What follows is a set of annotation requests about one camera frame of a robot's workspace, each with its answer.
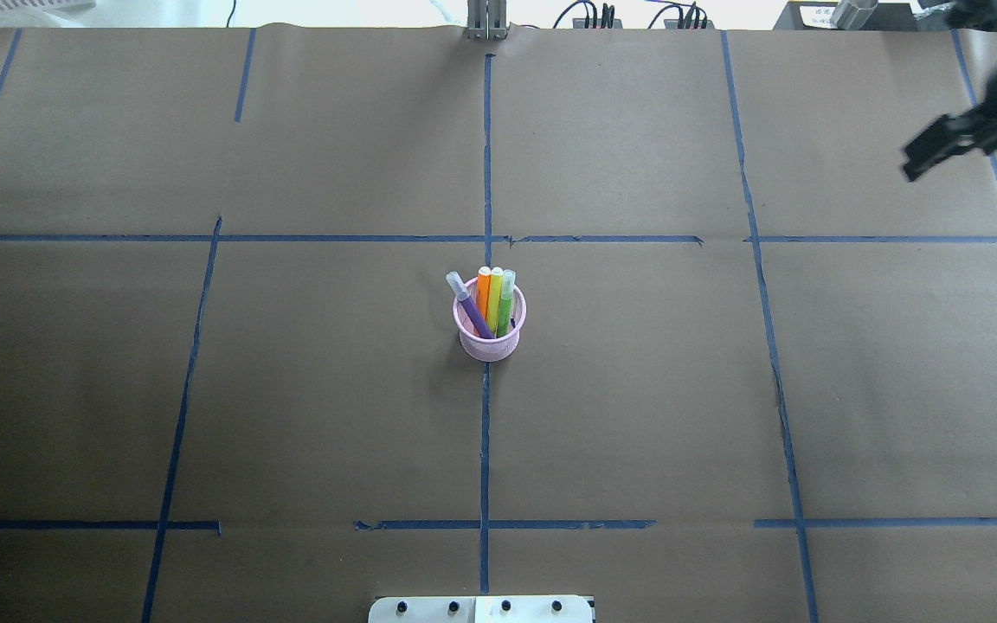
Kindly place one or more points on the green highlighter pen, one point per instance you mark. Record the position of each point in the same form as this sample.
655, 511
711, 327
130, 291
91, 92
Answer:
504, 312

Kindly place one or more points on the orange highlighter pen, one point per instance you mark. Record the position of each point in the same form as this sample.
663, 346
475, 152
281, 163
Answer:
482, 293

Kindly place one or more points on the purple highlighter pen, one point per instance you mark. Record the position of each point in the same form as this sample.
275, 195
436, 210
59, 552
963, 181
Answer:
464, 298

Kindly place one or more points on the yellow highlighter pen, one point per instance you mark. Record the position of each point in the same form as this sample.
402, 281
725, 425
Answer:
493, 299

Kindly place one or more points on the pink mesh pen holder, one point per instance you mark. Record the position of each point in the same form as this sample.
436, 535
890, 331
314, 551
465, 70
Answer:
490, 350

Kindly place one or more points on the silver metal cup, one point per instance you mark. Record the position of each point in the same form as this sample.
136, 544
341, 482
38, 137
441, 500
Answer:
850, 15

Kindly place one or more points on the black box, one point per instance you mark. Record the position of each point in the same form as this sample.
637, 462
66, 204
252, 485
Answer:
813, 16

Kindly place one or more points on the black power strip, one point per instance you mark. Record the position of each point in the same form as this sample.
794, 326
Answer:
586, 15
690, 16

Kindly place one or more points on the white plastic basket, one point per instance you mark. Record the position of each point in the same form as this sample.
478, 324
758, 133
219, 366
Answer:
41, 14

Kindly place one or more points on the aluminium frame post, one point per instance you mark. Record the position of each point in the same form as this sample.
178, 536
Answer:
486, 20

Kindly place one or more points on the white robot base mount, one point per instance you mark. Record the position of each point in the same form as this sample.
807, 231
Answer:
484, 608

